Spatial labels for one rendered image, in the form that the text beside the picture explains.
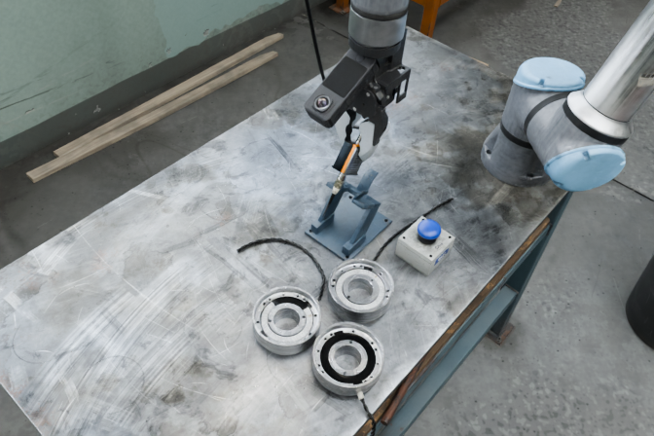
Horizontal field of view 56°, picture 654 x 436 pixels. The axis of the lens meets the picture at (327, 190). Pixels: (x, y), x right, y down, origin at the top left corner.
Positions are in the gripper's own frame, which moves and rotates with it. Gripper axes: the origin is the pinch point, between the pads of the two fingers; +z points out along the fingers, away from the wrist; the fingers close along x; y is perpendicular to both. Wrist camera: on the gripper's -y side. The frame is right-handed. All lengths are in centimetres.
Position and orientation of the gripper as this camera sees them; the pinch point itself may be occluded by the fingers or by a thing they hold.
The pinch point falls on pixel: (353, 152)
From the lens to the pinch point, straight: 96.2
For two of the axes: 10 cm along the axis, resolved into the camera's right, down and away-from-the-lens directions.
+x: -7.6, -5.0, 4.2
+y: 6.5, -5.3, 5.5
